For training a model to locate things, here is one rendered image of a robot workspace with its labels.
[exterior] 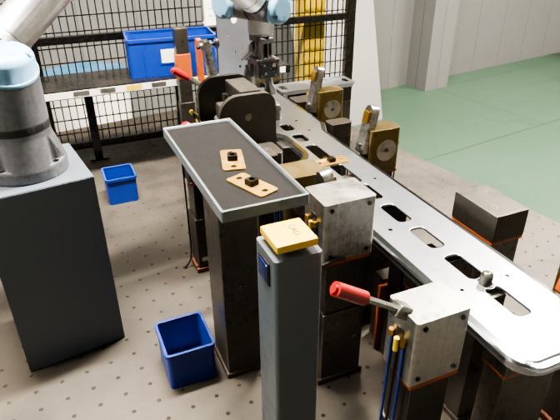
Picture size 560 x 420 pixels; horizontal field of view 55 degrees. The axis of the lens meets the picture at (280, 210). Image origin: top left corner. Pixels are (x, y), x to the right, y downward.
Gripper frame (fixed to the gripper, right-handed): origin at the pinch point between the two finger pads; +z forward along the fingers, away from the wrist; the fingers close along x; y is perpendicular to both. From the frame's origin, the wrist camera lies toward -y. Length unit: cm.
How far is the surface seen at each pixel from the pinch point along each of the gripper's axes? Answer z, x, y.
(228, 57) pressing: -7.3, -0.7, -26.6
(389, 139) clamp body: 0.6, 18.3, 43.6
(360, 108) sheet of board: 89, 169, -208
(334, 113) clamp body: 5.0, 21.7, 8.6
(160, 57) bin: -7.8, -22.1, -36.0
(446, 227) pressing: 2, 5, 83
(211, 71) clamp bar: -11.0, -15.6, 1.7
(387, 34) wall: 49, 238, -280
